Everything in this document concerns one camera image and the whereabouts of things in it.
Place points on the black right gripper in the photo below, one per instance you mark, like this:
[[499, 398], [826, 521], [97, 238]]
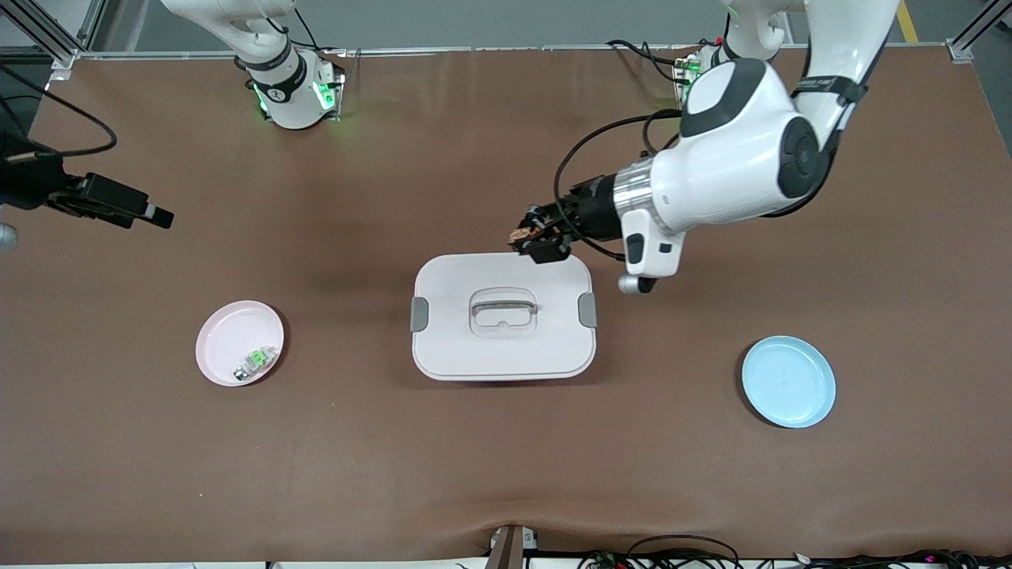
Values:
[[30, 186]]

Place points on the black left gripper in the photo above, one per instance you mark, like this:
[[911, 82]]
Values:
[[594, 212]]

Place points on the orange and black switch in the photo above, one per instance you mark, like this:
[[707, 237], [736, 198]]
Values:
[[522, 235]]

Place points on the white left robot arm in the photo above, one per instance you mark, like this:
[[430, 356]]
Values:
[[735, 158]]

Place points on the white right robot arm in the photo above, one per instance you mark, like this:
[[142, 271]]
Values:
[[292, 95]]

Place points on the grey box latch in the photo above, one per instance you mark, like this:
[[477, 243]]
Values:
[[419, 314], [587, 309]]

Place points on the white lidded storage box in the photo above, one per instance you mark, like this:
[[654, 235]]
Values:
[[506, 356]]

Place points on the pink round plate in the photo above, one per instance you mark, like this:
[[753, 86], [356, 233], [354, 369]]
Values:
[[229, 332]]

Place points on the brown table cover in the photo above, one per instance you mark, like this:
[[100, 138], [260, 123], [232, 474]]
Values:
[[506, 458]]

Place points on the light blue round plate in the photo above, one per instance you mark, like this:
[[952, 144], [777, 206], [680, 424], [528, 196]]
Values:
[[789, 382]]

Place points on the small hub with lights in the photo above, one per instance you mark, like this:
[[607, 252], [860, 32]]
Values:
[[607, 561]]

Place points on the aluminium frame strut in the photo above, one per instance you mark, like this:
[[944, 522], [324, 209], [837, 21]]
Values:
[[961, 49], [49, 35]]

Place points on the green and silver switch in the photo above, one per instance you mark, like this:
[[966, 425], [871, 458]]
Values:
[[254, 363]]

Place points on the aluminium camera mount post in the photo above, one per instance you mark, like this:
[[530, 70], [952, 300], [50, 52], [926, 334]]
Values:
[[510, 549]]

